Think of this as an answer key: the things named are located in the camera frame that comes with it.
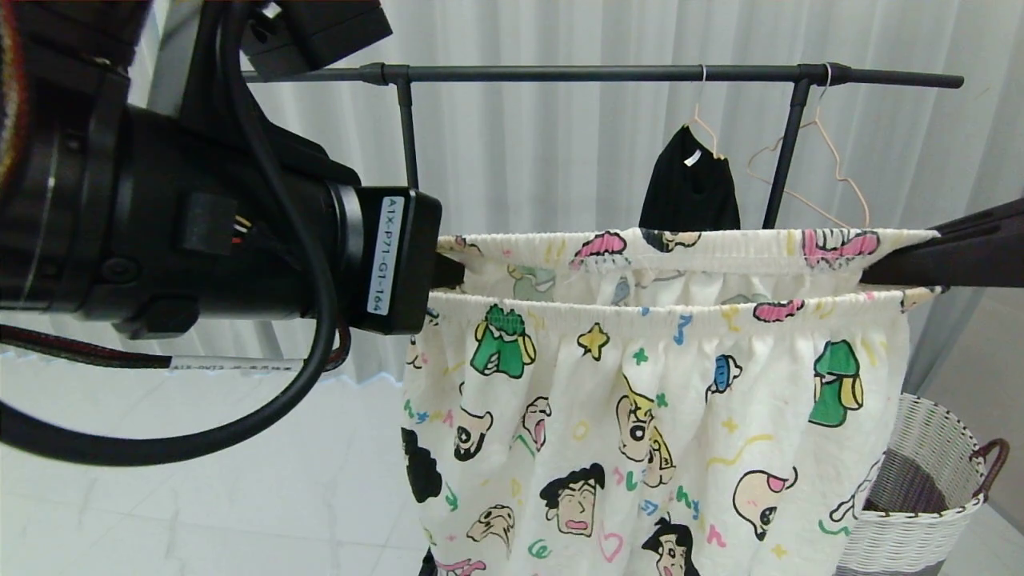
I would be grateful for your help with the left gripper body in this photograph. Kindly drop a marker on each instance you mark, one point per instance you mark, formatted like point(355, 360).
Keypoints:
point(240, 224)

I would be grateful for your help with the black garment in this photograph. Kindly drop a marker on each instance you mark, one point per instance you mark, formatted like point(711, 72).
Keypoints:
point(688, 192)

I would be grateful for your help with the cream printed garment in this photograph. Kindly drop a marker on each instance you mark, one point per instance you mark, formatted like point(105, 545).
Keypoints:
point(640, 440)

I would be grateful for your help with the pink clothes hanger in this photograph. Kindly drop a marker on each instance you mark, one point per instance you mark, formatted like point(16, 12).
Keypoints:
point(867, 216)
point(698, 112)

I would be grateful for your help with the black clothes rack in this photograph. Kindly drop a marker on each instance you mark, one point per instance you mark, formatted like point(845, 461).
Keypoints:
point(600, 74)

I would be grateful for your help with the white laundry basket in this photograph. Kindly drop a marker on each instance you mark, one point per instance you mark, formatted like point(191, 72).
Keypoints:
point(928, 432)

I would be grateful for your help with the white curtain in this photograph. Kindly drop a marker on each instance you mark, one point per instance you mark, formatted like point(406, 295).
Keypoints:
point(560, 144)

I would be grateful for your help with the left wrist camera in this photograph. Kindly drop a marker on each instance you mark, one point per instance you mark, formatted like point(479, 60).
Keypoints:
point(320, 32)

